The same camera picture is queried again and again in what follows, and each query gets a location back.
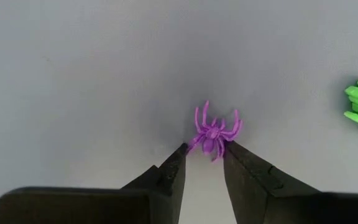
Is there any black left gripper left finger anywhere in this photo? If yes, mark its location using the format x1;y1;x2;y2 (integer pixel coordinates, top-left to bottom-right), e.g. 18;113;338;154
0;142;188;224

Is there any purple plastic spider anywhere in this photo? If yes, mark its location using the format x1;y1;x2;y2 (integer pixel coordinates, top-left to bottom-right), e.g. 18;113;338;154
186;99;244;163

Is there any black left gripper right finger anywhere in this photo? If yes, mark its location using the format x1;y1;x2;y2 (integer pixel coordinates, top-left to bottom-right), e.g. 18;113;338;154
223;140;358;224

